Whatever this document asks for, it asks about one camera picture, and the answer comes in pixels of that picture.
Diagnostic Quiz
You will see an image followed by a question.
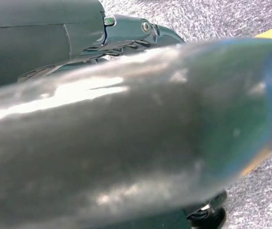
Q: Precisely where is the black robot left foot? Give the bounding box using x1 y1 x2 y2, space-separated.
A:
187 189 227 229

